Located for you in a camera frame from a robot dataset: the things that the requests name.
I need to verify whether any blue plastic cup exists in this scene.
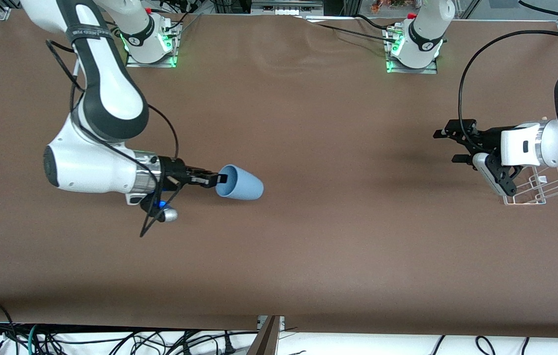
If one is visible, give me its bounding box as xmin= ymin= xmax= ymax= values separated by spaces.
xmin=215 ymin=164 xmax=264 ymax=201

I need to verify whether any brown table cloth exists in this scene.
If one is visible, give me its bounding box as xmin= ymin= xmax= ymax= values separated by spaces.
xmin=0 ymin=9 xmax=558 ymax=340

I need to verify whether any brown beam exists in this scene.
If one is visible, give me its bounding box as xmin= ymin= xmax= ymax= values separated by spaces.
xmin=246 ymin=316 xmax=282 ymax=355

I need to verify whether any grey power strip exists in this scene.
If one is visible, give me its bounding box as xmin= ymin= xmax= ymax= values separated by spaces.
xmin=251 ymin=0 xmax=325 ymax=16

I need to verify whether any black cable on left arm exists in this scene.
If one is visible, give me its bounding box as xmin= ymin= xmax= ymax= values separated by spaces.
xmin=458 ymin=30 xmax=558 ymax=148

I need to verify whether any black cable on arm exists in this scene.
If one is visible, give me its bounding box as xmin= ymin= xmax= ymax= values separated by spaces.
xmin=46 ymin=39 xmax=181 ymax=238
xmin=458 ymin=30 xmax=558 ymax=148

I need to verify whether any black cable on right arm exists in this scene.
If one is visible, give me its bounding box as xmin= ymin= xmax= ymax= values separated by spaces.
xmin=46 ymin=39 xmax=181 ymax=238

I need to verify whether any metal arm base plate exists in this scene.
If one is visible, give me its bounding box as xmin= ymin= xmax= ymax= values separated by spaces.
xmin=385 ymin=27 xmax=439 ymax=75
xmin=125 ymin=22 xmax=180 ymax=69

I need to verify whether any short black table cable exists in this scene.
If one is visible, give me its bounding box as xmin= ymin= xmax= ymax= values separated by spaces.
xmin=354 ymin=14 xmax=399 ymax=31

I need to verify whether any long black table cable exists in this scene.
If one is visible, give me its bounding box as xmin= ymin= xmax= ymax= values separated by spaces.
xmin=303 ymin=17 xmax=400 ymax=47

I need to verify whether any small metal bracket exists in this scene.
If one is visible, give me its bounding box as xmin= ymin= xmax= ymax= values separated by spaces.
xmin=257 ymin=316 xmax=286 ymax=332

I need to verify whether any black cable with plug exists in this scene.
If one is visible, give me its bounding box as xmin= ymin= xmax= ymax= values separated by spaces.
xmin=220 ymin=329 xmax=236 ymax=355

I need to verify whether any teal cable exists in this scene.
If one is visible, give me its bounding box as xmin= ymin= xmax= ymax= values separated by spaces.
xmin=27 ymin=324 xmax=42 ymax=355

